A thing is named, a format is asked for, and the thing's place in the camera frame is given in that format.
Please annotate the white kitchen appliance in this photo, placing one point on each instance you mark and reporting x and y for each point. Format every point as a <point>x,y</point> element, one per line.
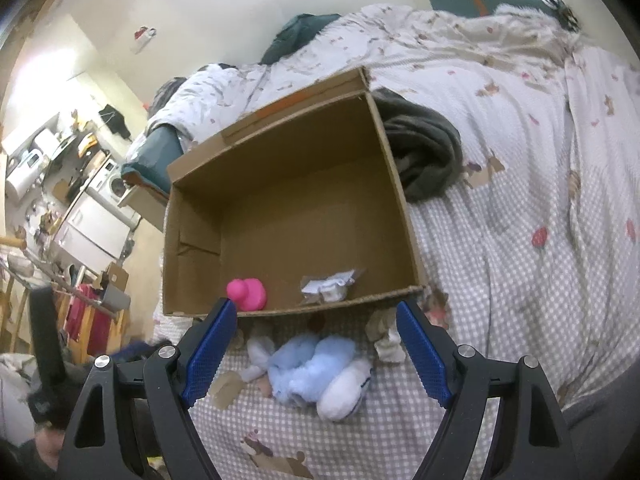
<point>22,170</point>

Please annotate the dark green pillow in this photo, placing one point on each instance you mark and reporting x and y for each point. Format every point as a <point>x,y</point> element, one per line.
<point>297,35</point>

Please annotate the white cabinet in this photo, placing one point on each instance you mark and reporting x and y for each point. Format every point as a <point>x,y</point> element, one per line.
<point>95,227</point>

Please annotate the printed white blanket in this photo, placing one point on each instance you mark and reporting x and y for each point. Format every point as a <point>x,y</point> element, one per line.
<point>500,185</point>

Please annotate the red hanging cloth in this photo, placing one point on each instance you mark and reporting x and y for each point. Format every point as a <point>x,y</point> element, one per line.
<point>80,312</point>

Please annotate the cardboard box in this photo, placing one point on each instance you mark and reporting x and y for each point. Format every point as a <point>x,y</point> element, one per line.
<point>295,200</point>

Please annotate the pink rubber duck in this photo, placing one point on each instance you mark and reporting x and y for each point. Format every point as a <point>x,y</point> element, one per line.
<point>246,294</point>

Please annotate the white washing machine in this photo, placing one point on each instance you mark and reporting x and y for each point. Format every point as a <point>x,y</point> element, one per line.
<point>112,180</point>

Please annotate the black chair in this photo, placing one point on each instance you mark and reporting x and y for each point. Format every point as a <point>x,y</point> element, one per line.
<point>47,345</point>

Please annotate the blue and white plush toy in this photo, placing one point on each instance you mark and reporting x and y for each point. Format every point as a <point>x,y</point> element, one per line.
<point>320,372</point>

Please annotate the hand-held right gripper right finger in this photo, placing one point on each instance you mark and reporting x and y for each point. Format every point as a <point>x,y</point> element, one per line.
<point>422,352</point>

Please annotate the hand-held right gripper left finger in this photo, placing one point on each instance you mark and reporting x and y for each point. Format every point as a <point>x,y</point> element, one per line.
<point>212,347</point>

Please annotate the dark grey garment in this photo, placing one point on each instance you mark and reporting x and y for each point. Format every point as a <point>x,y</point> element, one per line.
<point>420,142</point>

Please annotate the crumpled white packet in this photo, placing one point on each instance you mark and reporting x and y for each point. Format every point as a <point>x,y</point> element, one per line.
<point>330,286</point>

